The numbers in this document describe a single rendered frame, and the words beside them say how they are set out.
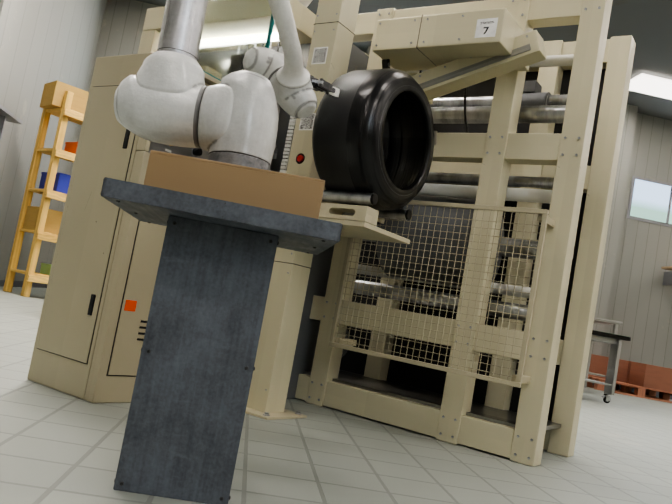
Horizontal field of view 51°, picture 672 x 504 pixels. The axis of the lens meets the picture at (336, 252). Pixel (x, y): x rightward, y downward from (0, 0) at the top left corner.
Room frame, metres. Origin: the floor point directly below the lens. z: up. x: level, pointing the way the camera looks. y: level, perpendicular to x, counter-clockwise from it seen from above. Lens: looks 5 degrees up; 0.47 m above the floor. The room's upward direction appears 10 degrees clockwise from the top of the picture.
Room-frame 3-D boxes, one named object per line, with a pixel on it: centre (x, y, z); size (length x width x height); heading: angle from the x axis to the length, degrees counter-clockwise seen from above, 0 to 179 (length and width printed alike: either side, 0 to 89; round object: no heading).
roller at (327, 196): (2.68, 0.03, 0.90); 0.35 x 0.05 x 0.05; 55
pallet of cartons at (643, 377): (10.70, -4.73, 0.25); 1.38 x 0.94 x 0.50; 96
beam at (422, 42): (2.98, -0.31, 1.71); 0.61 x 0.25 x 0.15; 55
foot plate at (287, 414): (2.93, 0.18, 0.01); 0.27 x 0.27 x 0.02; 55
